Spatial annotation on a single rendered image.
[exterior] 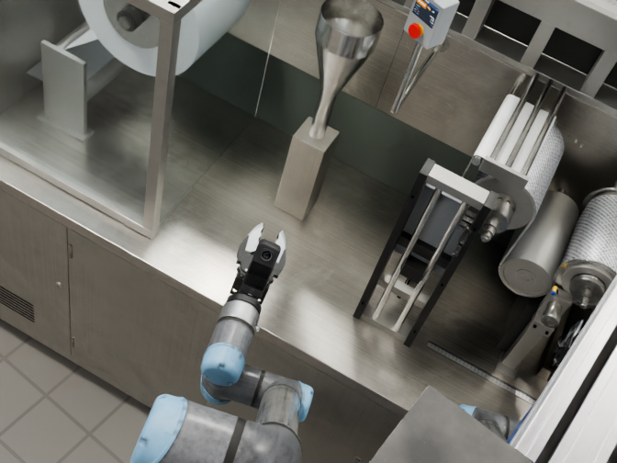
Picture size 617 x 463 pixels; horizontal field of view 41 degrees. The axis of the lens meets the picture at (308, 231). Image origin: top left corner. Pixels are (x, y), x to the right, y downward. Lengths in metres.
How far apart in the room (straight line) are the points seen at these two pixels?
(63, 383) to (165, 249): 0.95
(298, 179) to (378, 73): 0.34
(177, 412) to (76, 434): 1.60
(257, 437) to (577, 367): 0.62
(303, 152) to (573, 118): 0.65
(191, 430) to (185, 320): 1.00
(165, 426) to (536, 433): 0.67
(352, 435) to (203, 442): 1.05
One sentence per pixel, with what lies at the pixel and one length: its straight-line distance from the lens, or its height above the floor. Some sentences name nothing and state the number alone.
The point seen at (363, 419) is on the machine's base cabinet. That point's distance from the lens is 2.14.
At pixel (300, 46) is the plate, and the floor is 1.21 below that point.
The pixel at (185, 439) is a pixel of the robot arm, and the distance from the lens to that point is 1.22.
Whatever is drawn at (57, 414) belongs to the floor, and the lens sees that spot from 2.86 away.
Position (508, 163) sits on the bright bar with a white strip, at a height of 1.46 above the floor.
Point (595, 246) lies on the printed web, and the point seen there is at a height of 1.31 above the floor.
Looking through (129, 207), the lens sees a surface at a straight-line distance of 2.08.
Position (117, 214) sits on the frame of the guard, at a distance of 2.11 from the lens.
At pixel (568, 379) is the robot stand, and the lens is 0.71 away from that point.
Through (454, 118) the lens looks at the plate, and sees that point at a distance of 2.14.
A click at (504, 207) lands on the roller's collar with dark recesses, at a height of 1.37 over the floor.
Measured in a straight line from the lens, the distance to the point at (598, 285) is 1.87.
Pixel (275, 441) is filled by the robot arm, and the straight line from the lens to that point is 1.25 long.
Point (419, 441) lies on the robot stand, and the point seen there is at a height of 2.03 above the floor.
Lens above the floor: 2.57
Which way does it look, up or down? 50 degrees down
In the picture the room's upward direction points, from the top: 19 degrees clockwise
